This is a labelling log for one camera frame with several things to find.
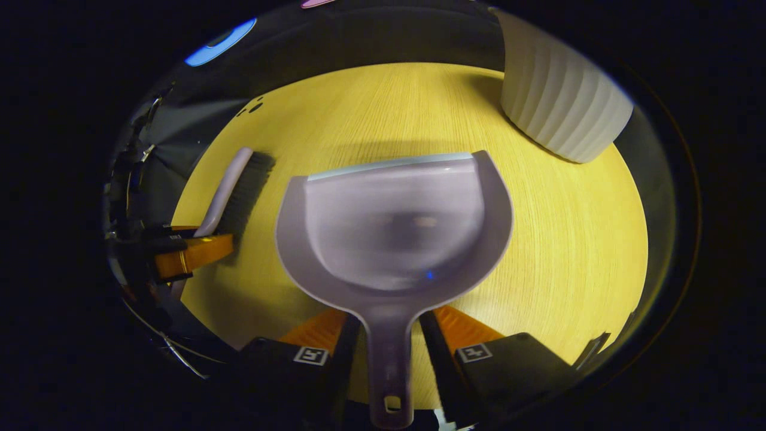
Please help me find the small pink broom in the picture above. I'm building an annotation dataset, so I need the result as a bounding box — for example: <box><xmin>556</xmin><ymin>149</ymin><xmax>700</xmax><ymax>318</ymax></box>
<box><xmin>171</xmin><ymin>147</ymin><xmax>276</xmax><ymax>300</ymax></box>

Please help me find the white ribbed garbage bin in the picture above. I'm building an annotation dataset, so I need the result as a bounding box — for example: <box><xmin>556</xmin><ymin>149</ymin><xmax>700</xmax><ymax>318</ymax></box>
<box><xmin>500</xmin><ymin>9</ymin><xmax>635</xmax><ymax>163</ymax></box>

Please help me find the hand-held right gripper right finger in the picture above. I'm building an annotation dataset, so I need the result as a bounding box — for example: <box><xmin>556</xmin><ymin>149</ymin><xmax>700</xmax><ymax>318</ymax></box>
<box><xmin>419</xmin><ymin>305</ymin><xmax>575</xmax><ymax>426</ymax></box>

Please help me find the yellow wooden desktop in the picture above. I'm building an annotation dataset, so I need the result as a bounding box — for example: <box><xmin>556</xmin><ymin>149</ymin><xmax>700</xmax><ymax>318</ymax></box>
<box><xmin>171</xmin><ymin>62</ymin><xmax>649</xmax><ymax>414</ymax></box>

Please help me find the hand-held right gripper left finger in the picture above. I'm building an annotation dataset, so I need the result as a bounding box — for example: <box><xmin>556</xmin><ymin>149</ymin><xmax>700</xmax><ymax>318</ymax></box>
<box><xmin>236</xmin><ymin>308</ymin><xmax>360</xmax><ymax>415</ymax></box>

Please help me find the black backdrop cloth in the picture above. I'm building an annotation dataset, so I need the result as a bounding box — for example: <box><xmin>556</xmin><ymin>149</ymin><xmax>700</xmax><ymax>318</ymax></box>
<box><xmin>105</xmin><ymin>0</ymin><xmax>677</xmax><ymax>360</ymax></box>

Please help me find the pale grey dustpan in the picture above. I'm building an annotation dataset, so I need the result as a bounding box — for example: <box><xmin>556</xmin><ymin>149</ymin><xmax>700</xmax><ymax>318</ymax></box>
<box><xmin>275</xmin><ymin>150</ymin><xmax>514</xmax><ymax>430</ymax></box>

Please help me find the thin black cable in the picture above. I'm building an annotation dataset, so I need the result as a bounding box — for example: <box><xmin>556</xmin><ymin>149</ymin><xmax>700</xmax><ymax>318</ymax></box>
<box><xmin>123</xmin><ymin>298</ymin><xmax>231</xmax><ymax>380</ymax></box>

